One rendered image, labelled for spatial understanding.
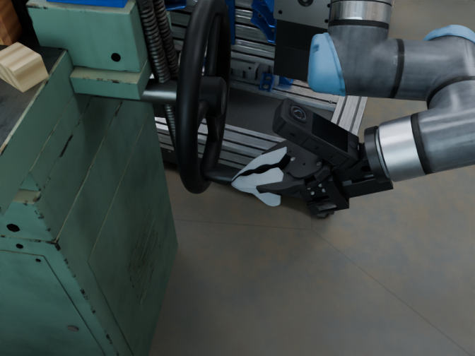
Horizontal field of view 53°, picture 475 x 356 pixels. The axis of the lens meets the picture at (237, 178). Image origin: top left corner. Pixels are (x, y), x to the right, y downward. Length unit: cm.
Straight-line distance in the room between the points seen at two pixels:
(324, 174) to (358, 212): 102
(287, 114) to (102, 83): 26
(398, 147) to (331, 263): 95
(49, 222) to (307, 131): 36
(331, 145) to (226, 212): 102
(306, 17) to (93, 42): 56
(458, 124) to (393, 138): 7
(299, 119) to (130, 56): 24
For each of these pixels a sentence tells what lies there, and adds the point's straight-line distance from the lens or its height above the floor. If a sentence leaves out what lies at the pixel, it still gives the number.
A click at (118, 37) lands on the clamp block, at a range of 64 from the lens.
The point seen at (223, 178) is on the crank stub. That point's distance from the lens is 69.
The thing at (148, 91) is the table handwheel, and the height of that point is 82.
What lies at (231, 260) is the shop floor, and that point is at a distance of 146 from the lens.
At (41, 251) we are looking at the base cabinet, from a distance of 74.
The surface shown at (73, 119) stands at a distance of 71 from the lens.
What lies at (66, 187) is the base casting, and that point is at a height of 75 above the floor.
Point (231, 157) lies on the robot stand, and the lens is 147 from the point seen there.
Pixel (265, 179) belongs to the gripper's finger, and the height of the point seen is 78.
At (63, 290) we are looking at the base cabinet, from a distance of 84.
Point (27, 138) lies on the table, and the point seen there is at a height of 88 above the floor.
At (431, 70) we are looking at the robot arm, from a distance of 63.
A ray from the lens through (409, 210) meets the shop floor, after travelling 167.
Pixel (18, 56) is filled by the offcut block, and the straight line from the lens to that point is 63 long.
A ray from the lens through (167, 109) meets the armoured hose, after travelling 75.
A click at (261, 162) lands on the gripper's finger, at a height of 78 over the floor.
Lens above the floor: 127
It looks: 50 degrees down
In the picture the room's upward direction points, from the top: straight up
